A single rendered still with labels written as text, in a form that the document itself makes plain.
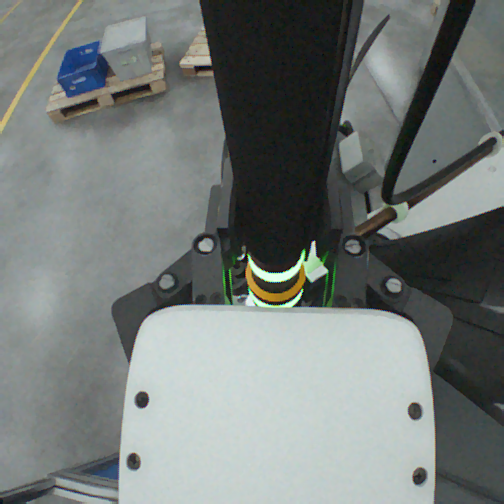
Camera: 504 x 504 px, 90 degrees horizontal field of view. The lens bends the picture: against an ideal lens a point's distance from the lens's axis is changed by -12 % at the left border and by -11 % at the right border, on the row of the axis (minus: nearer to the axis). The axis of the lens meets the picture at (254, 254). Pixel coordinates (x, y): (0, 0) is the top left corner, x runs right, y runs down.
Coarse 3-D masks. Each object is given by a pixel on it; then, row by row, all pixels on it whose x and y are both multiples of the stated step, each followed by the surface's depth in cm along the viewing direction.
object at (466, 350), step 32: (448, 224) 28; (480, 224) 24; (384, 256) 27; (416, 256) 24; (448, 256) 22; (480, 256) 20; (416, 288) 21; (448, 288) 19; (480, 288) 17; (480, 320) 16; (448, 352) 16; (480, 352) 15; (480, 384) 14
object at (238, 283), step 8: (248, 256) 38; (240, 264) 40; (232, 272) 40; (240, 272) 38; (232, 280) 41; (240, 280) 39; (232, 288) 38; (240, 288) 37; (248, 288) 36; (240, 296) 38; (320, 296) 40; (312, 304) 40; (320, 304) 40
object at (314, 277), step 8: (312, 248) 24; (312, 272) 23; (320, 272) 23; (312, 280) 23; (320, 280) 24; (304, 288) 25; (312, 288) 25; (320, 288) 25; (248, 296) 32; (304, 296) 25; (312, 296) 25; (248, 304) 31; (304, 304) 28
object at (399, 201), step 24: (456, 0) 9; (456, 24) 9; (432, 48) 11; (432, 72) 11; (432, 96) 12; (408, 120) 14; (408, 144) 15; (480, 144) 27; (456, 168) 26; (384, 192) 20; (408, 192) 24
